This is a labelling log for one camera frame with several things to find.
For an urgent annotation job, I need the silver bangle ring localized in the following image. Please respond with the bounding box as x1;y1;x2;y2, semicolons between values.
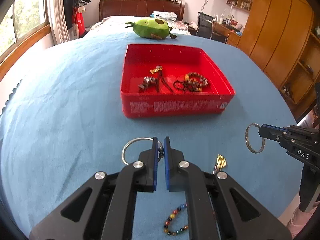
245;122;266;155

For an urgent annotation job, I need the colourful bead bracelet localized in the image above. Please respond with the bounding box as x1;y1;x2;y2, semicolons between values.
163;203;189;236

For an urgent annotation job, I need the wooden desk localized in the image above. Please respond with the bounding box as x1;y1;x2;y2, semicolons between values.
213;22;241;47

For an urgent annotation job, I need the wooden window frame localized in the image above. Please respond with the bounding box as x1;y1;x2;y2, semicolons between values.
1;0;51;79

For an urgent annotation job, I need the silver metal watch band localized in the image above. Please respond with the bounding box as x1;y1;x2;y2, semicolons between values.
138;76;158;90

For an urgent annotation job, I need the blue bed cover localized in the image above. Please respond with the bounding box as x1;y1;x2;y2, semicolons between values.
1;32;302;235

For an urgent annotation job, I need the black office chair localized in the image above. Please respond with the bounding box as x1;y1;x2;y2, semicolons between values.
196;12;214;40

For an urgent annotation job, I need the wooden wardrobe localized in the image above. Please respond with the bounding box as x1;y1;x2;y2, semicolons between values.
237;0;319;121

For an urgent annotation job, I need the folded white blanket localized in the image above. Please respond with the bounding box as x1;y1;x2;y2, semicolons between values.
152;11;177;22

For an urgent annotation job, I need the black bead necklace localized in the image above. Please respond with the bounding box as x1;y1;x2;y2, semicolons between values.
172;79;201;94

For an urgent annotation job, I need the coat rack with clothes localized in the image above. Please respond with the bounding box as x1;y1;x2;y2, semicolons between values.
63;0;91;40

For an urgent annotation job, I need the green avocado plush toy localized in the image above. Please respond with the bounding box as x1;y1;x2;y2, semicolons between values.
125;18;177;40

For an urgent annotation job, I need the red tin box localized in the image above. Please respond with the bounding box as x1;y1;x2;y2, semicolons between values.
120;44;235;118

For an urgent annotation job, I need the brown wooden bead bracelet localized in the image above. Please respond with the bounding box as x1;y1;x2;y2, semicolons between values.
183;71;209;92

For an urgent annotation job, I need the black cord gold pendant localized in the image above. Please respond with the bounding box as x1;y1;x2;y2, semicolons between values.
150;65;174;93

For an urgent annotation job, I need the gold pendant silver chain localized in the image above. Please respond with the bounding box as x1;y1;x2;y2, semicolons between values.
212;154;228;175

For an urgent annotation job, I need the wooden headboard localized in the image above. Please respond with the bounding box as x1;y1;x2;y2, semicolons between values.
99;0;185;21

